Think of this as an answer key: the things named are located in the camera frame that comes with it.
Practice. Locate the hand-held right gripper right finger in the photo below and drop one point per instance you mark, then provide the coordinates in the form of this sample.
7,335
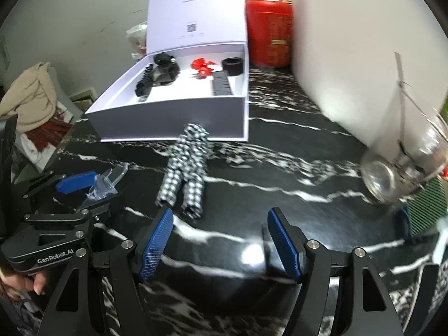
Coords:
285,245

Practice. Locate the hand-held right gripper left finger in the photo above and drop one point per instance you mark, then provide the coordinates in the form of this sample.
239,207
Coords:
155,245

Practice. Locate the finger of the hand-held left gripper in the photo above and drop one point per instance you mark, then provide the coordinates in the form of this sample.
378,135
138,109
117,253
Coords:
75,182
59,218

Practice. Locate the black white checkered bow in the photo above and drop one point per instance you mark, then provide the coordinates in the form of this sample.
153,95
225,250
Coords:
185,161

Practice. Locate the white lidded gift box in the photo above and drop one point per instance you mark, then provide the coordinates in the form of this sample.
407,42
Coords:
168,119

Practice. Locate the black lace claw clip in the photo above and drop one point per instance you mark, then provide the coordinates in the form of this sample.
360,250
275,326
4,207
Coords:
164,59

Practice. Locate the black tape roll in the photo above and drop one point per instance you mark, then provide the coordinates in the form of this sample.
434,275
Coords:
232,66

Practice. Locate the person's left hand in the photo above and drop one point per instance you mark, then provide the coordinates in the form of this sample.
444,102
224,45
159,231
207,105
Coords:
21,283

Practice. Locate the red plaid scarf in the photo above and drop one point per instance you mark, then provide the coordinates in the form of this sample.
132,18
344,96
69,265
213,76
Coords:
49,129

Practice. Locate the cream knitted cloth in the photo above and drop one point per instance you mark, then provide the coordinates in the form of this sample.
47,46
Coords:
28,94

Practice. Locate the clear glass jar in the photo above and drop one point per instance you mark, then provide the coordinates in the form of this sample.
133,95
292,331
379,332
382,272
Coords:
381,182

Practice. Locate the smoky grey cube box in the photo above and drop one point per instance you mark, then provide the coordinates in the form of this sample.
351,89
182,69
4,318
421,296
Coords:
161,77

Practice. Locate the green striped mat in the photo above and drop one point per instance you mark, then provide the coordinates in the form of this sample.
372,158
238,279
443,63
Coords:
427,206

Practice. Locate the white plastic bag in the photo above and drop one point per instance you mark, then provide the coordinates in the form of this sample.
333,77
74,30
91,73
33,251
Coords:
138,38

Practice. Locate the red hair clip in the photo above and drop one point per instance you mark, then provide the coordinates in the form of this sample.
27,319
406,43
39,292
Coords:
203,66

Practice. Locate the thin metal rod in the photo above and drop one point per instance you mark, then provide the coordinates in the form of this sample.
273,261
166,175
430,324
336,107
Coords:
400,87

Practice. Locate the white plastic board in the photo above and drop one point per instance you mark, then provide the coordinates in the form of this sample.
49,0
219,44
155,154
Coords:
350,42

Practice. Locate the red canister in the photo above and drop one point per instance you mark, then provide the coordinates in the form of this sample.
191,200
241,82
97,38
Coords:
267,28

